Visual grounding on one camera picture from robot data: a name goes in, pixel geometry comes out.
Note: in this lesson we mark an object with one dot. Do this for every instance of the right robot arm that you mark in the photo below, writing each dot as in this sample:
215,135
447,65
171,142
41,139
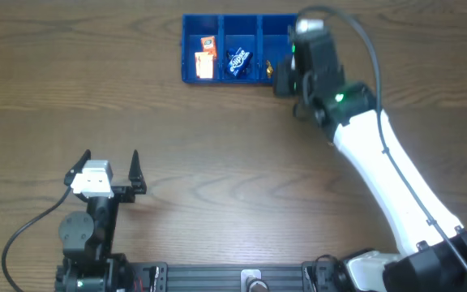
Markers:
387,182

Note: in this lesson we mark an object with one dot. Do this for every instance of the blue tray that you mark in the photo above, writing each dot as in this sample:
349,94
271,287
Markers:
201,77

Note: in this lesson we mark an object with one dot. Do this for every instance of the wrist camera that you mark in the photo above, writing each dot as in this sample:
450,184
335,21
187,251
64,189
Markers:
309,26
92,178

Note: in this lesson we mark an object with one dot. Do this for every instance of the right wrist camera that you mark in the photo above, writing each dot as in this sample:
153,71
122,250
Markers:
309,26

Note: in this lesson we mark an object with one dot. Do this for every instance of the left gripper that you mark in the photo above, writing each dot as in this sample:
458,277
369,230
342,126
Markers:
124,194

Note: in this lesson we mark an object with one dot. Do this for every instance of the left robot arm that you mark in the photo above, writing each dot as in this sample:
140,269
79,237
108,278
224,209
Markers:
91,235

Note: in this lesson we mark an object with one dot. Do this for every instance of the mounting rail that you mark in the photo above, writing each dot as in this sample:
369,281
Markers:
205,277

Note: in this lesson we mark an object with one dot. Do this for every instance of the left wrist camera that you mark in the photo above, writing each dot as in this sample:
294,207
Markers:
92,178

